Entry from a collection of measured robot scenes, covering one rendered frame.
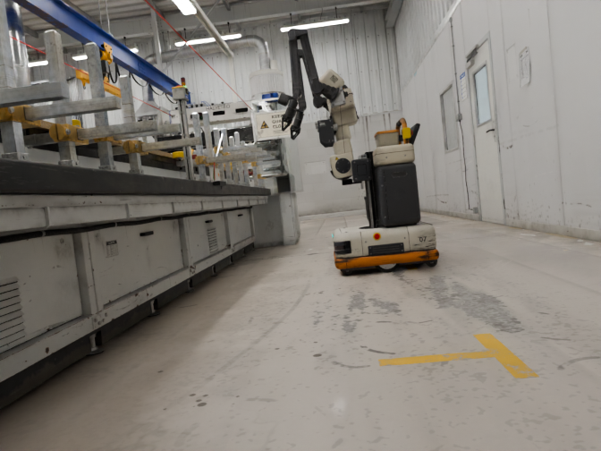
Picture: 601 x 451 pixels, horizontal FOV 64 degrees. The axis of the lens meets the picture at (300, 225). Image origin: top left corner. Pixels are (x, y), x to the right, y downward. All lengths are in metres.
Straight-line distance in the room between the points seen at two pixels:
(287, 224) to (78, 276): 3.94
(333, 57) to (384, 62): 1.25
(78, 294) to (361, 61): 11.04
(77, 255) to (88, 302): 0.19
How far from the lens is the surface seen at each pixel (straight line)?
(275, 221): 5.90
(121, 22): 12.49
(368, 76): 12.42
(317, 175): 12.06
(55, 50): 1.70
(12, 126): 1.43
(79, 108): 1.39
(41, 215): 1.51
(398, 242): 3.14
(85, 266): 2.07
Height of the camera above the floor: 0.53
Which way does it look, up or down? 3 degrees down
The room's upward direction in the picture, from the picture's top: 6 degrees counter-clockwise
